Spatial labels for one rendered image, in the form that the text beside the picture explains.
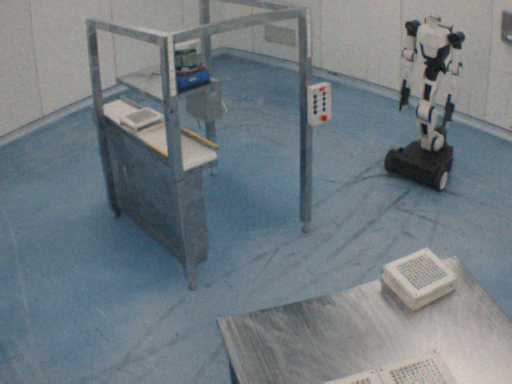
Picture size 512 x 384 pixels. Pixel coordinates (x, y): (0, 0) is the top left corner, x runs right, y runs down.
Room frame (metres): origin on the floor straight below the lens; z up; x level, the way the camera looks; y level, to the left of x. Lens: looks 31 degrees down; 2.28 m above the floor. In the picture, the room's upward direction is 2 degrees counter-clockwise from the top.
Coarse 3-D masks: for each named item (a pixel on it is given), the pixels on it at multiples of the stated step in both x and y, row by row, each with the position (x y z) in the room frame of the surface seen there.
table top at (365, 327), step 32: (352, 288) 1.62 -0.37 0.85; (384, 288) 1.60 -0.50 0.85; (480, 288) 1.52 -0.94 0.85; (224, 320) 1.47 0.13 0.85; (256, 320) 1.47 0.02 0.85; (288, 320) 1.46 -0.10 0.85; (320, 320) 1.45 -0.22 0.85; (352, 320) 1.43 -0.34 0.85; (384, 320) 1.41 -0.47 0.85; (416, 320) 1.39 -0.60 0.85; (448, 320) 1.36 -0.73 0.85; (480, 320) 1.33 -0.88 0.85; (256, 352) 1.30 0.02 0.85; (288, 352) 1.29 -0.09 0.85; (320, 352) 1.28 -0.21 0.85; (352, 352) 1.26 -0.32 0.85; (384, 352) 1.24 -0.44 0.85; (416, 352) 1.21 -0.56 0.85; (448, 352) 1.18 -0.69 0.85; (480, 352) 1.15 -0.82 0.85
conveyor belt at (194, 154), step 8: (112, 104) 3.82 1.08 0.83; (120, 104) 3.80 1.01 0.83; (128, 104) 3.79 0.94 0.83; (104, 112) 3.67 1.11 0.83; (112, 112) 3.65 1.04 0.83; (120, 112) 3.64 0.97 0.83; (128, 112) 3.62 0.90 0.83; (160, 128) 3.28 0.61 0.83; (144, 136) 3.17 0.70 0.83; (152, 136) 3.16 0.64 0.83; (160, 136) 3.15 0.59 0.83; (184, 136) 3.13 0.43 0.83; (152, 144) 3.05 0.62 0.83; (160, 144) 3.03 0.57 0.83; (184, 144) 3.01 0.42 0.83; (192, 144) 3.01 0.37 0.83; (200, 144) 3.00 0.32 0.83; (184, 152) 2.91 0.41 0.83; (192, 152) 2.90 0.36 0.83; (200, 152) 2.89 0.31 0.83; (208, 152) 2.89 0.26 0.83; (184, 160) 2.80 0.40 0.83; (192, 160) 2.80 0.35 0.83; (200, 160) 2.82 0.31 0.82; (208, 160) 2.84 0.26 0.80; (184, 168) 2.74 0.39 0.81; (192, 168) 2.78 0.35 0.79
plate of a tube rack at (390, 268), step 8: (424, 248) 1.75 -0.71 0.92; (408, 256) 1.71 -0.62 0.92; (416, 256) 1.70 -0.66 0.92; (432, 256) 1.69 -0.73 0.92; (392, 264) 1.66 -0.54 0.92; (440, 264) 1.63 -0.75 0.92; (392, 272) 1.61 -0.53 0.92; (400, 272) 1.61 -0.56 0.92; (448, 272) 1.57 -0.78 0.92; (400, 280) 1.56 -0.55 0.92; (408, 280) 1.55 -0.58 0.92; (440, 280) 1.53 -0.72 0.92; (448, 280) 1.52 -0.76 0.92; (456, 280) 1.53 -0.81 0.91; (408, 288) 1.50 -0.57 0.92; (424, 288) 1.49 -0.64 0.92; (432, 288) 1.49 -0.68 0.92; (440, 288) 1.49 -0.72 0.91; (416, 296) 1.45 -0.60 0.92; (424, 296) 1.46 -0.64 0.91
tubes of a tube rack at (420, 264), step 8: (424, 256) 1.69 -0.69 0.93; (408, 264) 1.64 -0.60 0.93; (416, 264) 1.64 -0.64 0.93; (424, 264) 1.63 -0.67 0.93; (432, 264) 1.63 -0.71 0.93; (408, 272) 1.59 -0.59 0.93; (416, 272) 1.59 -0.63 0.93; (424, 272) 1.58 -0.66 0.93; (432, 272) 1.57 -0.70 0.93; (440, 272) 1.57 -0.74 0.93; (416, 280) 1.54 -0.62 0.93; (424, 280) 1.53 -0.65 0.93
